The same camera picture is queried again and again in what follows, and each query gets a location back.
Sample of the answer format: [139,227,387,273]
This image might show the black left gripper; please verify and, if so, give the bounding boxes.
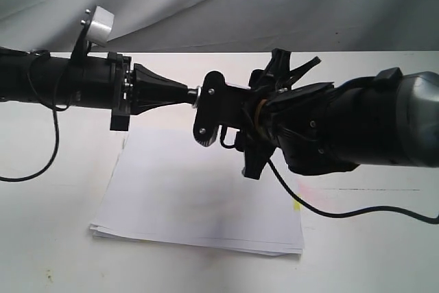
[108,52,188,131]

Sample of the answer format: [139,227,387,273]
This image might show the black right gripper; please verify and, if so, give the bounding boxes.
[193,49,335,180]

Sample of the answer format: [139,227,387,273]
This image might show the white spray can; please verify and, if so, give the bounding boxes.
[187,86,202,109]

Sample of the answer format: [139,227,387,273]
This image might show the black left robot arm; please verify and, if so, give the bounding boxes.
[1,48,196,131]

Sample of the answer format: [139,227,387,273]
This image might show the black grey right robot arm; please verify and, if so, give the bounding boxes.
[131,49,438,179]

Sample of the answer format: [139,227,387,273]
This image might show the white paper stack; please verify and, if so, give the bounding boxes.
[91,128,304,255]

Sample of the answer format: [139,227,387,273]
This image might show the yellow sticky tab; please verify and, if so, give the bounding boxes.
[293,200,300,211]

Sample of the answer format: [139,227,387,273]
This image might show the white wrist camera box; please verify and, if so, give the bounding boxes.
[81,6,115,46]

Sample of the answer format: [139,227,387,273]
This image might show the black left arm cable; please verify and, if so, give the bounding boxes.
[0,59,83,182]

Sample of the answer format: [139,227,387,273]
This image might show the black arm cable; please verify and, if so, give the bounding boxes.
[267,159,439,225]
[0,59,83,182]

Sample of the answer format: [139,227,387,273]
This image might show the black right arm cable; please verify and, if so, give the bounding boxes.
[267,159,439,225]

